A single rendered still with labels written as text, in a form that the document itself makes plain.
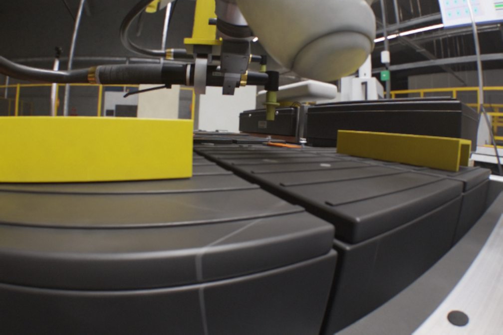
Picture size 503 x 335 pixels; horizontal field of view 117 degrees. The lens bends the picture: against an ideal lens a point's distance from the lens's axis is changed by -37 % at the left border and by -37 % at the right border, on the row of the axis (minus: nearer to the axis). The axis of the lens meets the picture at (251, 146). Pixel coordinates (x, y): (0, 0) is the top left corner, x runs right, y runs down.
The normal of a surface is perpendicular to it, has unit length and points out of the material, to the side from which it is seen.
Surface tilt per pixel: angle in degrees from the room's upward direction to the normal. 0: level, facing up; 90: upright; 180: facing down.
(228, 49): 60
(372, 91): 90
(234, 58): 150
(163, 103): 90
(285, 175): 0
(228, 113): 90
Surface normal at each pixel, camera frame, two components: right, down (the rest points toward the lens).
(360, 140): -0.87, 0.00
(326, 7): -0.18, 0.17
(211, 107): 0.43, 0.09
